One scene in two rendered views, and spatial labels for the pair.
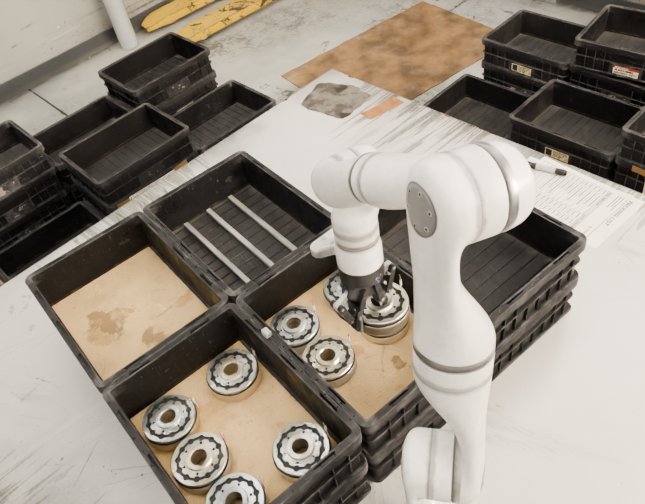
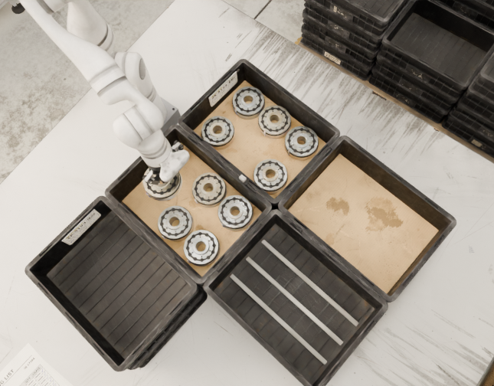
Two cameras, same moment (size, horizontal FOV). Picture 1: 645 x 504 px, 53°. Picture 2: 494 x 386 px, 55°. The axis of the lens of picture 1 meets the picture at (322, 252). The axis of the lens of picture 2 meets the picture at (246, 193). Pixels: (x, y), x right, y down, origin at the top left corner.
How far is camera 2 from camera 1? 1.26 m
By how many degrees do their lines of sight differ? 63
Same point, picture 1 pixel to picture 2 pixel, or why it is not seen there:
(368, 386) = (184, 178)
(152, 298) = (355, 240)
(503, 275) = (93, 270)
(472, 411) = not seen: hidden behind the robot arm
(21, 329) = (479, 247)
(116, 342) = (367, 200)
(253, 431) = (250, 145)
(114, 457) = not seen: hidden behind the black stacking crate
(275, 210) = (277, 345)
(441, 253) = not seen: outside the picture
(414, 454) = (132, 56)
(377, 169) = (99, 51)
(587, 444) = (74, 186)
